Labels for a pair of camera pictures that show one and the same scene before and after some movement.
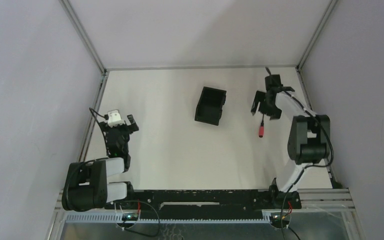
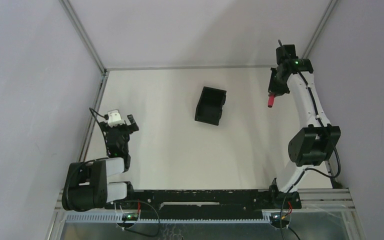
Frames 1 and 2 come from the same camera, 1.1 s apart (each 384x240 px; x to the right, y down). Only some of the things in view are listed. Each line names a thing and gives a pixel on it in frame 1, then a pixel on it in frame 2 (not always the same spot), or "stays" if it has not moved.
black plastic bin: [209, 108] stays
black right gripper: [260, 96] to [274, 90]
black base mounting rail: [214, 204] stays
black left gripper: [125, 127] stays
